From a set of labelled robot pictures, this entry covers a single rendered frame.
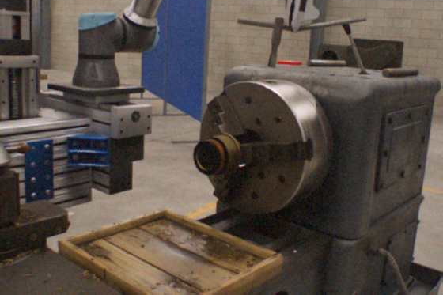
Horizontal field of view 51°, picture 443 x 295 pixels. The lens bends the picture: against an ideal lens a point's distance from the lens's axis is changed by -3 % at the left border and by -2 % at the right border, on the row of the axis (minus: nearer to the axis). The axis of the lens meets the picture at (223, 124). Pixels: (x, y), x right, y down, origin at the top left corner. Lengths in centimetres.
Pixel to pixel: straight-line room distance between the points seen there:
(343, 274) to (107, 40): 96
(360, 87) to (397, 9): 1002
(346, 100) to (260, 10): 1114
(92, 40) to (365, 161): 88
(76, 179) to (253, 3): 1106
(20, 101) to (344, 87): 93
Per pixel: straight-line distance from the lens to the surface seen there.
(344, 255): 123
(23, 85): 151
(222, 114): 109
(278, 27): 110
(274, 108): 106
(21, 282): 77
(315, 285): 125
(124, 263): 99
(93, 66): 152
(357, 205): 119
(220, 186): 111
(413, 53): 1104
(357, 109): 113
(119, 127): 141
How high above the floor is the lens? 133
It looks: 10 degrees down
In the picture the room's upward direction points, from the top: 3 degrees clockwise
